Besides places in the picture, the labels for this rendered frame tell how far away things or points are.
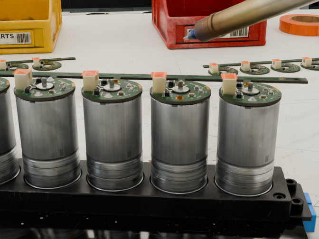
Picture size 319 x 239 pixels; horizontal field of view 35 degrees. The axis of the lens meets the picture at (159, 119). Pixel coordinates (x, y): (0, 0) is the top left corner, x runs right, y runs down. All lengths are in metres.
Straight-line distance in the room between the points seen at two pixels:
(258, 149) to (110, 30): 0.39
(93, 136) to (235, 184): 0.06
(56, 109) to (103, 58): 0.27
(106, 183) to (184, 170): 0.03
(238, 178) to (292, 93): 0.19
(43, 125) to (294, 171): 0.14
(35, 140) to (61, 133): 0.01
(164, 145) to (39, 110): 0.05
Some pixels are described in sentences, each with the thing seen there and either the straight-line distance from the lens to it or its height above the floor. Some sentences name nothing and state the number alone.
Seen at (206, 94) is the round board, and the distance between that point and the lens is 0.20.
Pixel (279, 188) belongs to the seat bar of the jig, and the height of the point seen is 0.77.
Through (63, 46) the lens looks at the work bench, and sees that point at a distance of 0.52.
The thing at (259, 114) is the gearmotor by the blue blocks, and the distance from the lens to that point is 0.20.
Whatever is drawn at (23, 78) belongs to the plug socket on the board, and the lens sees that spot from 0.21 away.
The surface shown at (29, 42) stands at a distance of 0.50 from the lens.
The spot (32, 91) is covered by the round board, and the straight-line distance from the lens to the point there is 0.21.
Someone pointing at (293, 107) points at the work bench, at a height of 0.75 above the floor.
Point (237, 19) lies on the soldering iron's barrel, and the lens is 0.17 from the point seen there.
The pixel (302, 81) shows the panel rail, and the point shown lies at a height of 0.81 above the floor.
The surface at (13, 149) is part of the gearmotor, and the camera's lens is 0.23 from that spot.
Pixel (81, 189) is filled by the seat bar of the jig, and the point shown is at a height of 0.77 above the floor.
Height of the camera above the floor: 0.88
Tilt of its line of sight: 23 degrees down
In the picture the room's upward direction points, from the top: straight up
